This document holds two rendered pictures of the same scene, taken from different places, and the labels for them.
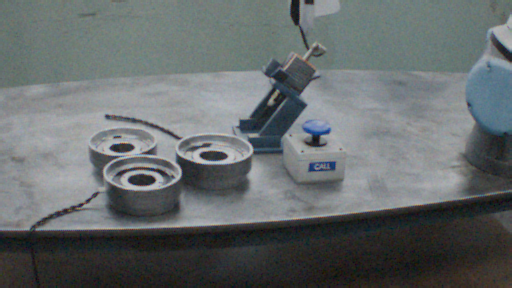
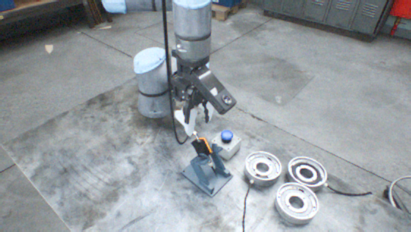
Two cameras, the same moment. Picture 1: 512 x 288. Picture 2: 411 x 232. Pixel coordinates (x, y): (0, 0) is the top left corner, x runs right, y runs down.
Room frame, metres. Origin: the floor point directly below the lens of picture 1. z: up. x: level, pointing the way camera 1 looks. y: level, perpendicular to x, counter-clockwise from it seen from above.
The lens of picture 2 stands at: (1.34, 0.36, 1.45)
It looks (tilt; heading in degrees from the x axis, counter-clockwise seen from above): 40 degrees down; 235
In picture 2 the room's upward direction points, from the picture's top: straight up
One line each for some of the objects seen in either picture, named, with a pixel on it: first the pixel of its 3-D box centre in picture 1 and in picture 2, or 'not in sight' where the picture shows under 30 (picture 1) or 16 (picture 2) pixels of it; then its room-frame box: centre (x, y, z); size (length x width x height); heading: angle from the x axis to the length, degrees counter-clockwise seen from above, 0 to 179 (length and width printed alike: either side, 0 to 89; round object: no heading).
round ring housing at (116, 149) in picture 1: (122, 153); (295, 203); (0.93, 0.19, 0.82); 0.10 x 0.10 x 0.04
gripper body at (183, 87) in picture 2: not in sight; (191, 76); (1.07, -0.08, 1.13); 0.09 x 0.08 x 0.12; 103
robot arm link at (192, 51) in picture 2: not in sight; (191, 45); (1.07, -0.07, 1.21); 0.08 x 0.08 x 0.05
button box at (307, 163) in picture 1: (318, 156); (224, 143); (0.95, -0.09, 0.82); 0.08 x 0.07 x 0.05; 105
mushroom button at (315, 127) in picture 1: (315, 139); (226, 139); (0.95, -0.08, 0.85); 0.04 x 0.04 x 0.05
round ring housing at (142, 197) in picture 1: (141, 185); (305, 175); (0.83, 0.14, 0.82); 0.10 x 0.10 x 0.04
